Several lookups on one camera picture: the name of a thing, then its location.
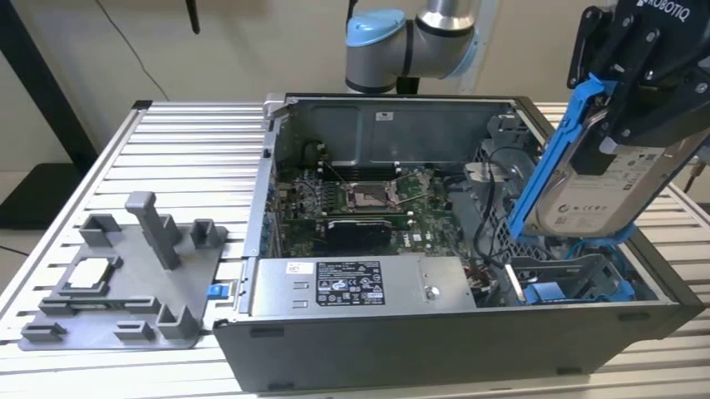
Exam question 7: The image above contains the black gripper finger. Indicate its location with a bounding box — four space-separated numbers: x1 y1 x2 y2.
569 62 710 175
565 6 611 90

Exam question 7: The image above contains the hard disk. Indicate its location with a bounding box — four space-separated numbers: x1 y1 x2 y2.
506 72 710 250

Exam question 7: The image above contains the grey metal disk bay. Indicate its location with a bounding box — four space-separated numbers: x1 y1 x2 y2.
506 249 633 308

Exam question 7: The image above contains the metal socket cover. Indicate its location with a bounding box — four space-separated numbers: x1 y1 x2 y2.
396 170 434 197

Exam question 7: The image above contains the green motherboard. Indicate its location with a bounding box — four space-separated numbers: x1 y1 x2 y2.
270 165 472 259

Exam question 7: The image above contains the black RAM slot bank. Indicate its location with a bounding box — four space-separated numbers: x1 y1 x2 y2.
325 163 401 180

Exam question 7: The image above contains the CPU socket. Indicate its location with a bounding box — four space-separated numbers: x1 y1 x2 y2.
344 181 400 209

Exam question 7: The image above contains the black graphics card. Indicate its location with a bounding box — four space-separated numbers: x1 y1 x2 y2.
320 219 392 253

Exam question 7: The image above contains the black open PC case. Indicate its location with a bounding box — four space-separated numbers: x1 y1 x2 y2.
212 91 705 394

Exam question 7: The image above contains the silver power supply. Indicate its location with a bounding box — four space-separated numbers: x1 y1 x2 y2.
246 256 477 315

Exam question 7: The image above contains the grey parts rack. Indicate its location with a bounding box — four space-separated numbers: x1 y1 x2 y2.
17 190 229 352

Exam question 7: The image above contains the silver CPU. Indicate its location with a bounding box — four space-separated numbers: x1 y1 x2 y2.
62 258 121 290

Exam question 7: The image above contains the green RAM stick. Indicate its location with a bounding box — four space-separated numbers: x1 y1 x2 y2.
65 299 151 312

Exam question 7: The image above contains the black cable with plug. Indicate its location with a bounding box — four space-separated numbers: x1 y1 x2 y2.
685 161 704 195

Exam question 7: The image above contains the thin wire locking lever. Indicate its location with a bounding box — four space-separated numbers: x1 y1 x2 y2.
320 160 349 185

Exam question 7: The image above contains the thin black wall cable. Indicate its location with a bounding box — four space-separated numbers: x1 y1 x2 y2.
95 0 170 101

